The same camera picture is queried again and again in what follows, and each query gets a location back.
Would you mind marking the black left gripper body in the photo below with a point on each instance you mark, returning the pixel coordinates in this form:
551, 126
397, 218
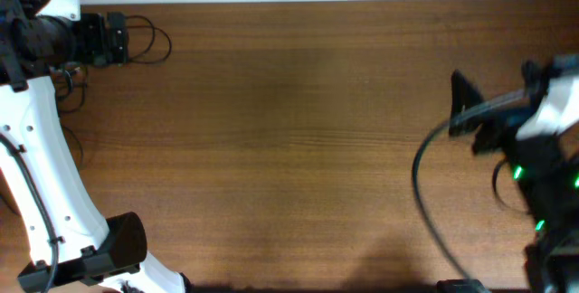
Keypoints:
105, 39

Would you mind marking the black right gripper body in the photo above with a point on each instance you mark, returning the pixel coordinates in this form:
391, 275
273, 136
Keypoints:
490, 115

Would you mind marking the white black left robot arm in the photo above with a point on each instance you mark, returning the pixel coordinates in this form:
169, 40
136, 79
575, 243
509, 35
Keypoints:
69, 239

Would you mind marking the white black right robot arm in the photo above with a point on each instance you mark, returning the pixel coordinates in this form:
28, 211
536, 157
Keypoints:
547, 180

